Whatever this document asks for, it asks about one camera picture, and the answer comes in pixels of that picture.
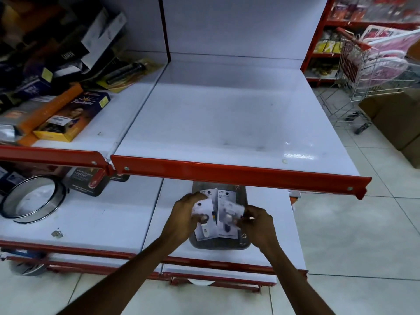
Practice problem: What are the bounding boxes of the long orange box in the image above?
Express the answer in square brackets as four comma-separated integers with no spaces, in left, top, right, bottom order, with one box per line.
[17,83,84,147]

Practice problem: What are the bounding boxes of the person's left hand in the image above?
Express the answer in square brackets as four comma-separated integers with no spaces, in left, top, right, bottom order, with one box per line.
[161,192,209,241]

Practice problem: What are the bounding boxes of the brown cardboard box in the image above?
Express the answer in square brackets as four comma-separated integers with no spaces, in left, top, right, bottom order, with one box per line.
[358,80,420,169]

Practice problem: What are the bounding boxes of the dark cutter packet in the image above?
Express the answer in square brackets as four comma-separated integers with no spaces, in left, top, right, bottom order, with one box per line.
[62,167,112,197]

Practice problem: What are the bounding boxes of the grey plastic tray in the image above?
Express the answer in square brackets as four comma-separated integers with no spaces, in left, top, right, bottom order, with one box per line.
[188,181,250,252]

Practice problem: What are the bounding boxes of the pink and white bags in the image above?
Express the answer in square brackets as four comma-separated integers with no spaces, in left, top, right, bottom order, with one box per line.
[357,25,420,92]

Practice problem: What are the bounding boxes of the round metal ring sieve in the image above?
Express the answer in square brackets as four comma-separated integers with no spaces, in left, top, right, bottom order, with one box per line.
[0,175,70,224]

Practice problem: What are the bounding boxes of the pile of dark boxes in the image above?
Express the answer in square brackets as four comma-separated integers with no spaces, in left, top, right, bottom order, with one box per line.
[0,0,99,145]

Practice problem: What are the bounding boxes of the white blister card packet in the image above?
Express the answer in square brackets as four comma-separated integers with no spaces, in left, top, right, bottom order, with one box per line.
[191,189,219,242]
[217,189,246,239]

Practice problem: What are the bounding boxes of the person's left forearm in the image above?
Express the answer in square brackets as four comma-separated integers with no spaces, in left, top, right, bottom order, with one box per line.
[54,233,182,315]

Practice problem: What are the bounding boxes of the person's right hand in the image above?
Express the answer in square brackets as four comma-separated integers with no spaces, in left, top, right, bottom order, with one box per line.
[234,205,279,250]

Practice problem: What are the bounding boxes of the blue and yellow box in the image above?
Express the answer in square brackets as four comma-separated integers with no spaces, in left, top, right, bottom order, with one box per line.
[33,91,111,143]

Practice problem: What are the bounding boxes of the red rack with goods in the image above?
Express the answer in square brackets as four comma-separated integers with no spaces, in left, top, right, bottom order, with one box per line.
[301,0,420,84]

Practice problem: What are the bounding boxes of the white shelf with red edge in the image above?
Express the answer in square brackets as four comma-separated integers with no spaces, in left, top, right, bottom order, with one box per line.
[111,53,372,200]
[0,175,165,259]
[0,51,171,176]
[141,176,308,286]

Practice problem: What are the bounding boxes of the person's right forearm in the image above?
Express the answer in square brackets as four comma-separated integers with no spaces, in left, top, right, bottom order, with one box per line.
[254,241,338,315]

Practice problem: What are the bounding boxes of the open grey cardboard box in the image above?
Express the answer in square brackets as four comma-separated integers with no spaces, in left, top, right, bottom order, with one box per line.
[52,6,128,74]

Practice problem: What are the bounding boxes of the metal shopping cart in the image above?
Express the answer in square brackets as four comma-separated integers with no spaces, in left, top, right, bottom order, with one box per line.
[318,27,415,135]

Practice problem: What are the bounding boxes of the yellow blister pack black tool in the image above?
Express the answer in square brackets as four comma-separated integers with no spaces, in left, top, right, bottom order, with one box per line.
[96,58,165,94]

